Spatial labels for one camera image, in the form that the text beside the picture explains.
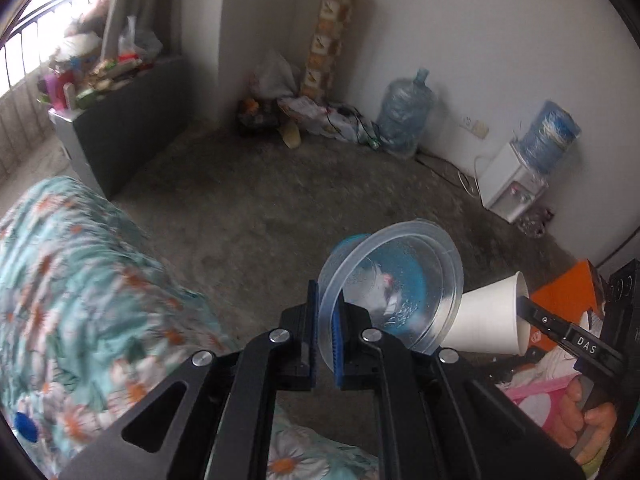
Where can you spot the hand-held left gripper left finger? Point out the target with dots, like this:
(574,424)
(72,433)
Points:
(312,332)

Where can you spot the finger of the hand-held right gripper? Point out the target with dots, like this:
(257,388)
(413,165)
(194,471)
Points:
(555,325)

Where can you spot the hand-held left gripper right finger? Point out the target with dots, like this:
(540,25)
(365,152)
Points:
(340,352)

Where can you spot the white paper cup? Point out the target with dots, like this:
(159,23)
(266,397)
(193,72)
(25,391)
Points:
(485,315)

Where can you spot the clear plastic bowl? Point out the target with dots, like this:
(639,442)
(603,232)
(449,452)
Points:
(432,260)

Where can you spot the person's right hand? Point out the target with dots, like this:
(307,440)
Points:
(580,420)

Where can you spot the orange box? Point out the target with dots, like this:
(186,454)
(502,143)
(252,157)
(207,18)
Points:
(565,287)

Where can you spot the pink packet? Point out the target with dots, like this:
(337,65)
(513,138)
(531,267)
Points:
(530,400)

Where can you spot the white water dispenser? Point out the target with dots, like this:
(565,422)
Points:
(507,185)

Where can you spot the blue dispenser water bottle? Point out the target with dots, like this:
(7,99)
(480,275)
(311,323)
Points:
(550,135)

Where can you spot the tan cardboard piece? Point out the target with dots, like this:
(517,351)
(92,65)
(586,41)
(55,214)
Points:
(291,135)

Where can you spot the dark tray of small items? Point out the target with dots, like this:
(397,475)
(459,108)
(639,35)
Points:
(257,115)

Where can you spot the large blue water jug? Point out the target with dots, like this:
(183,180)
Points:
(402,110)

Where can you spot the floral blanket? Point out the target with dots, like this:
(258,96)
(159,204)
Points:
(75,285)

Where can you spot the clear plastic bag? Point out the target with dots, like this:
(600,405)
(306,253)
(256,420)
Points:
(272,75)

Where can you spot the grey cabinet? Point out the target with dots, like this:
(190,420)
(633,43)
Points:
(125,125)

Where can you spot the tall patterned cardboard box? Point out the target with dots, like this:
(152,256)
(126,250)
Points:
(327,35)

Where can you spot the pile of small items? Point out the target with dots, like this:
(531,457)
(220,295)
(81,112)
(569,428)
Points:
(95,77)

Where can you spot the white plastic bag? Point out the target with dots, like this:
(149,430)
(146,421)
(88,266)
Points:
(137,42)

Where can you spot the window grille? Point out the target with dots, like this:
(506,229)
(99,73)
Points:
(35,40)

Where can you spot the white wall socket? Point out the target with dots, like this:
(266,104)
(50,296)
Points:
(475,127)

